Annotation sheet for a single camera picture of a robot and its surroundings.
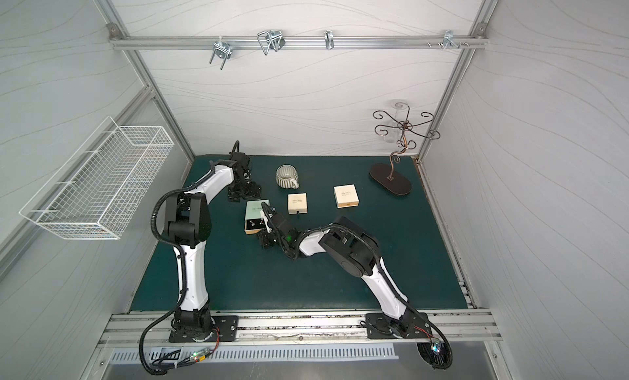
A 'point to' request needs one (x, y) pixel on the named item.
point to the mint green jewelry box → (255, 221)
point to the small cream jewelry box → (297, 203)
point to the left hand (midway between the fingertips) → (252, 197)
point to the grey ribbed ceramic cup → (287, 177)
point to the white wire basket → (97, 192)
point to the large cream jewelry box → (346, 196)
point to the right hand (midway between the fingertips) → (256, 233)
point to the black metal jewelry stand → (379, 172)
